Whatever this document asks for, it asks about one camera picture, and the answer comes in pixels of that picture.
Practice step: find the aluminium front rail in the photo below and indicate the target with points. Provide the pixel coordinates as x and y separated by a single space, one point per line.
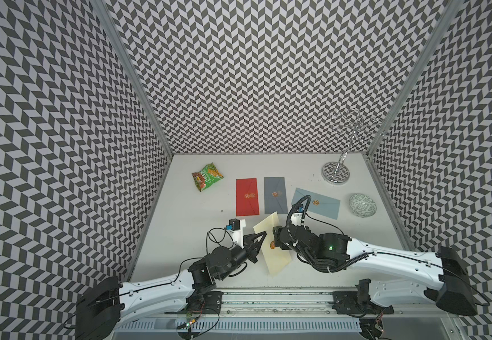
248 302

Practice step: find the right circuit board with wires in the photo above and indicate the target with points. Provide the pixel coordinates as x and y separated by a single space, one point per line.
372 328

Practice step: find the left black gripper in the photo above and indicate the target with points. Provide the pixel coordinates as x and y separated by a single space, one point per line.
248 241

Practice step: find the green snack bag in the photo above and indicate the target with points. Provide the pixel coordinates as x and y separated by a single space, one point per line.
206 177

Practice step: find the chrome jewellery stand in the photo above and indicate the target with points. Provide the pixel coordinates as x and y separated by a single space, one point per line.
358 132

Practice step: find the cream yellow envelope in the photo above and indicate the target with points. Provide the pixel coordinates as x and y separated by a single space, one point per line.
275 258

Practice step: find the light blue envelope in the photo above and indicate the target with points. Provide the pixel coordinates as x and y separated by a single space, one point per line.
320 204

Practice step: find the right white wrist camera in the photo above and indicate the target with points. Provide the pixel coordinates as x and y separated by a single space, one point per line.
298 216

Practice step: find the circuit board with wires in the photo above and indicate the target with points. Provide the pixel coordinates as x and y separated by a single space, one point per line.
372 328
195 326

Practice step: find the left circuit board with wires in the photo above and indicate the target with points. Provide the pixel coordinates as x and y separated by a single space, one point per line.
195 326

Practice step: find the dark grey envelope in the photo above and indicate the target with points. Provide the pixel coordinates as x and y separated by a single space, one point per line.
275 198

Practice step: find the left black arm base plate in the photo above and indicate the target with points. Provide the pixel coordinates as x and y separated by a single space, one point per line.
210 303

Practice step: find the green patterned ceramic dish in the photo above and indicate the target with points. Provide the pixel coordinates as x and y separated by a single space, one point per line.
362 205

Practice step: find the red envelope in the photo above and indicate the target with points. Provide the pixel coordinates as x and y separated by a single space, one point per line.
247 198

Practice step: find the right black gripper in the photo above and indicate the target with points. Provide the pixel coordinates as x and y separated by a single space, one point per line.
278 242

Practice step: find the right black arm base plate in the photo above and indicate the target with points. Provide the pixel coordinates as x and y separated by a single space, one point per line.
358 303

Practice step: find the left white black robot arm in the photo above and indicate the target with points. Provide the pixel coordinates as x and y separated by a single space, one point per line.
111 303

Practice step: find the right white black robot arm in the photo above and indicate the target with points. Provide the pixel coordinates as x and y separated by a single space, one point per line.
440 277

